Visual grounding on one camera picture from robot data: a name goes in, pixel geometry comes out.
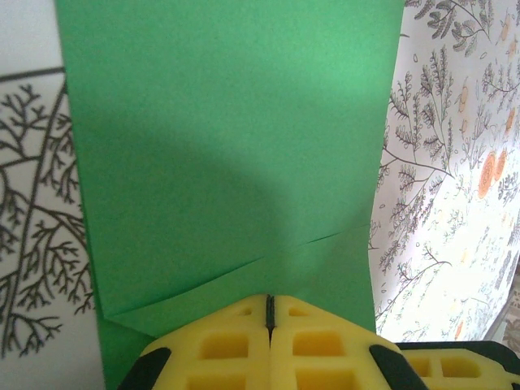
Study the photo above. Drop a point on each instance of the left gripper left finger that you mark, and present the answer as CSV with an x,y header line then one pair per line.
x,y
219,325

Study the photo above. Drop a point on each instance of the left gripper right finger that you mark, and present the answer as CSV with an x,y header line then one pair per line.
x,y
353,345

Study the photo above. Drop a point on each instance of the green paper sheet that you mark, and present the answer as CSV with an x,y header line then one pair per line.
x,y
227,142

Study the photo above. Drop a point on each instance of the floral table cover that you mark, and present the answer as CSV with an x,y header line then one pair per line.
x,y
447,183

